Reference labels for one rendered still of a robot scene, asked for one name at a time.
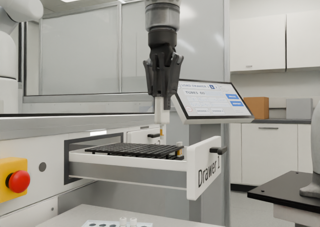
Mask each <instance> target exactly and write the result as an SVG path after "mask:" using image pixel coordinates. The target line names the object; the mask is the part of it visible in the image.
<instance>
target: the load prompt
mask: <svg viewBox="0 0 320 227"><path fill-rule="evenodd" d="M179 84H180V86H181V88H182V89H210V90H220V88H219V87H218V85H217V84H203V83H188V82H179Z"/></svg>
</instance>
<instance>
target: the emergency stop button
mask: <svg viewBox="0 0 320 227"><path fill-rule="evenodd" d="M29 184H30V175H29V173H28V172H27V171H25V170H18V171H16V172H14V173H13V174H12V175H11V177H10V179H9V188H10V190H11V191H12V192H14V193H22V192H24V191H25V190H26V189H27V188H28V186H29Z"/></svg>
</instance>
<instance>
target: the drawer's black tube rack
mask: <svg viewBox="0 0 320 227"><path fill-rule="evenodd" d="M173 147H175V145H156V144H137V143H115V144H109V145H105V146H100V147H95V148H89V149H85V152H92V154H95V152H97V153H107V155H110V156H123V157H136V158H155V159H168V160H183V159H184V156H181V157H177V151H175V155H169V154H167V155H165V156H163V157H154V154H155V153H158V152H161V151H164V150H167V149H170V148H173Z"/></svg>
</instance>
